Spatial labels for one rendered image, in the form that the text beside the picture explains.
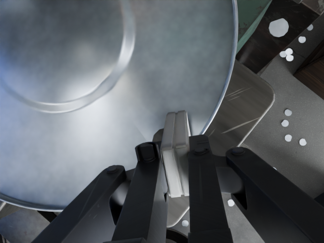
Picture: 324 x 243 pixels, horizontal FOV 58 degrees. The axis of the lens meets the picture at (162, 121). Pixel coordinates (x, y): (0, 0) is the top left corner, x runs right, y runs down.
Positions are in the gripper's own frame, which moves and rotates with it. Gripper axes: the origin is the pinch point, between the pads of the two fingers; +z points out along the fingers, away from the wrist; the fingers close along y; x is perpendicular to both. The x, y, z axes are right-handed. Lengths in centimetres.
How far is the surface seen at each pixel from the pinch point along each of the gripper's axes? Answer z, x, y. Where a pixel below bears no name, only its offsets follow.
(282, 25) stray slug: 20.0, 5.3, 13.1
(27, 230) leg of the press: 13.9, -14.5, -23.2
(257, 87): 4.9, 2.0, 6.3
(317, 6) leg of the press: 23.3, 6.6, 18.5
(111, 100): 5.0, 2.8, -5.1
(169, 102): 4.7, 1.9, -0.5
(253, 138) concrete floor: 76, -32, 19
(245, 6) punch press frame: 21.3, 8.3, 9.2
